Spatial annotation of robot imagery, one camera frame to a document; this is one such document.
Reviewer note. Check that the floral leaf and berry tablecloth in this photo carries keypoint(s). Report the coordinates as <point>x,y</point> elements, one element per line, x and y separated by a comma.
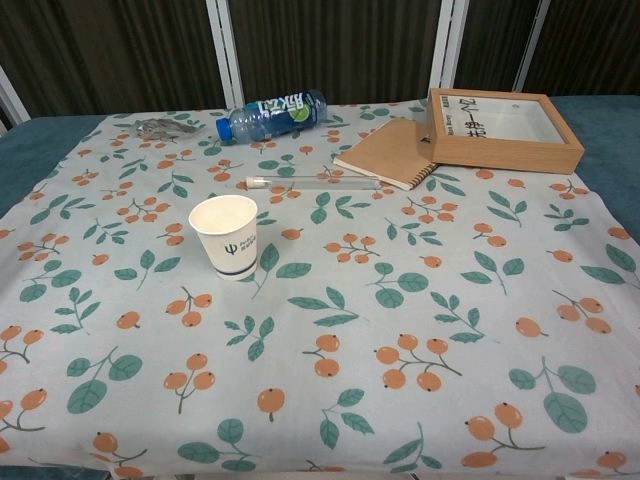
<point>350,300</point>

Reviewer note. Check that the brown spiral notebook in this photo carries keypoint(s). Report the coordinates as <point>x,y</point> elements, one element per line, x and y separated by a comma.
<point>380,150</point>

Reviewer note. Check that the small black clip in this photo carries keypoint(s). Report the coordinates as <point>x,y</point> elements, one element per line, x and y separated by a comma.
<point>425,140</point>

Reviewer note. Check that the clear tube with white cap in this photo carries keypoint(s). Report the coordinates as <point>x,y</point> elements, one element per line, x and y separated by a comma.
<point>310,182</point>

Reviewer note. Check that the wooden shadow box frame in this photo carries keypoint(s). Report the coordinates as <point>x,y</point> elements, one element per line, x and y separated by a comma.
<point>500,155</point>

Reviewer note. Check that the blue plastic drink bottle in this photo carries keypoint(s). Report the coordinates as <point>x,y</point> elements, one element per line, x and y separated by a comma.
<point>280,117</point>

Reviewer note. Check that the clear plastic bag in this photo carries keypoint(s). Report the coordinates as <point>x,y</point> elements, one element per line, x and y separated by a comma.
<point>155,128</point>

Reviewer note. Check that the white paper cup blue logo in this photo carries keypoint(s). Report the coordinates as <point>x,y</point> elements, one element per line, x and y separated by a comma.
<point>230,245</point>

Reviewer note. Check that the white partition post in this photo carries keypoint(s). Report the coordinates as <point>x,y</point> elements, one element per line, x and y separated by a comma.
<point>12,95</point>
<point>530,40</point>
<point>447,45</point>
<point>225,50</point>

